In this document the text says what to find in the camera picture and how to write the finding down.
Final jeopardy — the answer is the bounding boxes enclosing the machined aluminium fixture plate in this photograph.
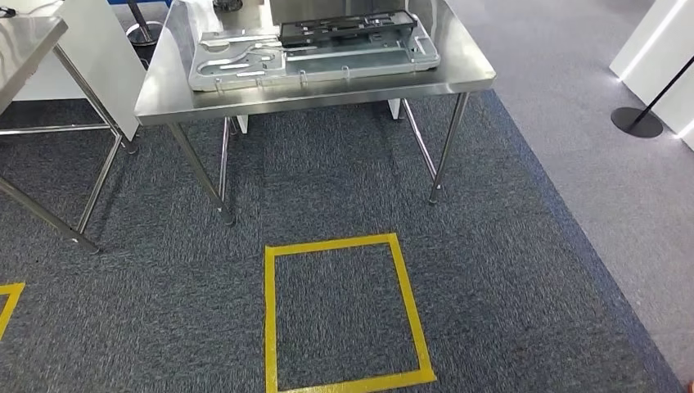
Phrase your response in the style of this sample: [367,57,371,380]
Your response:
[187,21,441,93]

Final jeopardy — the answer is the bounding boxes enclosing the stainless steel table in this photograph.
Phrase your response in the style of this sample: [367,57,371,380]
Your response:
[0,15,139,255]

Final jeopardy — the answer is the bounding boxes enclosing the white flat panel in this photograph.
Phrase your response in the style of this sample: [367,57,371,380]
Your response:
[11,0,147,142]

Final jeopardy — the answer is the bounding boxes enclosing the black plastic panel part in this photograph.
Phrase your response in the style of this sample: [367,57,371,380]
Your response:
[277,9,418,47]

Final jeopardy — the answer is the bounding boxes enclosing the stainless steel workbench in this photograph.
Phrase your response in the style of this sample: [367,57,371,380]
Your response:
[133,0,497,226]

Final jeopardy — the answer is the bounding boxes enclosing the chrome stanchion with round base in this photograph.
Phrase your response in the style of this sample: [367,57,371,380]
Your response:
[125,0,164,47]

